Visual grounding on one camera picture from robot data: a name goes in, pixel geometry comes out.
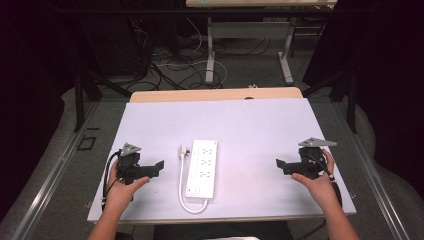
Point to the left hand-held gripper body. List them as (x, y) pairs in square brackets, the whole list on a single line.
[(128, 166)]

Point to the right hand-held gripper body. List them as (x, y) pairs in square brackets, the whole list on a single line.
[(310, 163)]

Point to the person's right hand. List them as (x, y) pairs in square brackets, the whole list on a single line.
[(320, 188)]

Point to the person's left hand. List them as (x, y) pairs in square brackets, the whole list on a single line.
[(118, 193)]

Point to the white plug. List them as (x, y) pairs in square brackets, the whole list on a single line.
[(183, 151)]

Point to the white power strip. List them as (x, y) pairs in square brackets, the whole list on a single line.
[(202, 170)]

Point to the black metal stand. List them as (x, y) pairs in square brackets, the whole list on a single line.
[(351, 100), (80, 100)]

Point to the person's dark clothing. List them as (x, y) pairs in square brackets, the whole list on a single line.
[(220, 231)]

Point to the light wooden table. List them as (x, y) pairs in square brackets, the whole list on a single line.
[(213, 95)]

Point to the dark curtain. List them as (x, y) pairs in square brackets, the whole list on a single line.
[(30, 83), (390, 83)]

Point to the black cabinet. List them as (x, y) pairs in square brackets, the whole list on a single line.
[(110, 43)]

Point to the desk with white metal legs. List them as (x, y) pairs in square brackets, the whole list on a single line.
[(250, 30)]

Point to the aluminium floor rail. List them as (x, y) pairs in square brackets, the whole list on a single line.
[(46, 186), (376, 180)]

